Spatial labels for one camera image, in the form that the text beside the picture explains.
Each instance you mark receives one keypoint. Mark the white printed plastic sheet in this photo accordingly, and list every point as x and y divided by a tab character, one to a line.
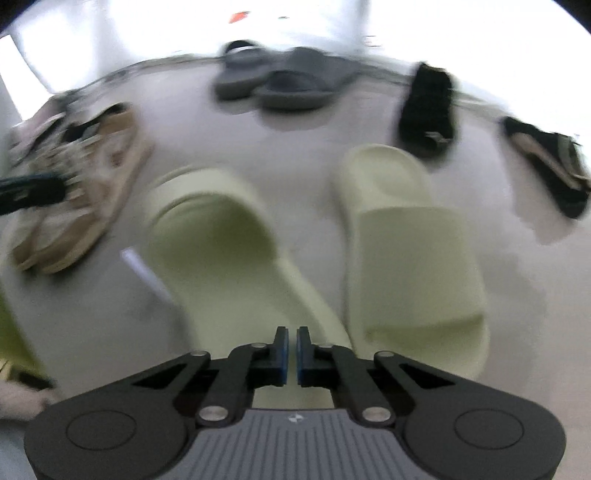
161	27

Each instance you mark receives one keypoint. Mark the beige cloth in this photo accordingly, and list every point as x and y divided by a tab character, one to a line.
18	397

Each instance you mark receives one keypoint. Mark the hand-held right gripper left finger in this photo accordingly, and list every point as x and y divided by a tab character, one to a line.
282	362

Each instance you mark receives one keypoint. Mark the pale green slide sandal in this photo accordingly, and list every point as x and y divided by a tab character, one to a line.
221	258
406	258

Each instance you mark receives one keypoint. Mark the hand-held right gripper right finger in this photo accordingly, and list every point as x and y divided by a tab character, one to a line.
301	362

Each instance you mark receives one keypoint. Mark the grey slide sandal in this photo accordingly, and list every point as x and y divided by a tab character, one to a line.
240	71
300	85

